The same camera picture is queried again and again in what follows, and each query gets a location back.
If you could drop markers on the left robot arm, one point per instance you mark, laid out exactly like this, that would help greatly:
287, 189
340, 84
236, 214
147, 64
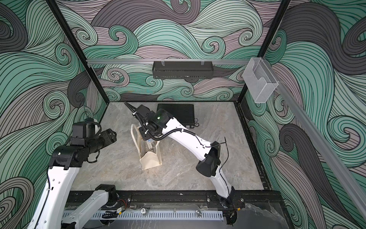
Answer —
62, 170

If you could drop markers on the black wall shelf tray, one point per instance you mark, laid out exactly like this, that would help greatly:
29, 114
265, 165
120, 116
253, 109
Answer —
182, 70

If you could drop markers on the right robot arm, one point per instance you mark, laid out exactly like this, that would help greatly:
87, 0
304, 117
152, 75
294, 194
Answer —
207, 153

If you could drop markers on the black metal briefcase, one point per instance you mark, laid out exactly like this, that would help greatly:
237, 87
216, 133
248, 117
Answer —
184, 113

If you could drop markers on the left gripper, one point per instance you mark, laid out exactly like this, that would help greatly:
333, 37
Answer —
108, 137

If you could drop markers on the aluminium rail right wall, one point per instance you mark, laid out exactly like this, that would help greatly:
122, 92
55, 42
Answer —
290, 89

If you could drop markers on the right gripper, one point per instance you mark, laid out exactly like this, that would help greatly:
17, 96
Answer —
146, 136

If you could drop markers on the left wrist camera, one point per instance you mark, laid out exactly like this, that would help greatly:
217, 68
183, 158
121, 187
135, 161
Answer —
84, 131

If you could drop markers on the white slotted cable duct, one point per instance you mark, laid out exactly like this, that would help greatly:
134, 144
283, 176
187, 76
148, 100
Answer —
164, 215

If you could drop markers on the cream canvas tote bag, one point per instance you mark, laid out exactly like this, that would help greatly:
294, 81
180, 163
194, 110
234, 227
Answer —
149, 155

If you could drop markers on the clear acrylic wall holder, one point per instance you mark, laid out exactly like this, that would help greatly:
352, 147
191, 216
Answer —
260, 79

